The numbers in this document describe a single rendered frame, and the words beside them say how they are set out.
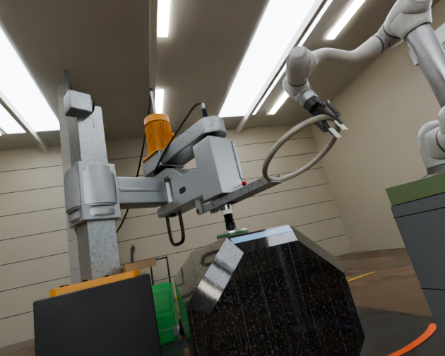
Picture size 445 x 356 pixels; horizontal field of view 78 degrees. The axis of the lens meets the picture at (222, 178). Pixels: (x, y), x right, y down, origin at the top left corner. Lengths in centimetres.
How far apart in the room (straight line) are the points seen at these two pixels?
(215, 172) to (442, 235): 122
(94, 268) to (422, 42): 211
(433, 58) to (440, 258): 87
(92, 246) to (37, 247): 513
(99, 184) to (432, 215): 187
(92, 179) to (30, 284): 522
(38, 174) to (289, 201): 621
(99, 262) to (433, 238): 182
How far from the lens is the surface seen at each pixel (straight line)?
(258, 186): 163
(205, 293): 122
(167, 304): 327
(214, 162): 183
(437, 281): 162
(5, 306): 723
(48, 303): 184
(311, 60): 142
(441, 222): 151
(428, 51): 159
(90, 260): 197
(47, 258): 701
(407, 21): 163
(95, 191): 200
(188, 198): 206
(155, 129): 259
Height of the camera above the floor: 76
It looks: 15 degrees up
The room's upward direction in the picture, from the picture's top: 13 degrees counter-clockwise
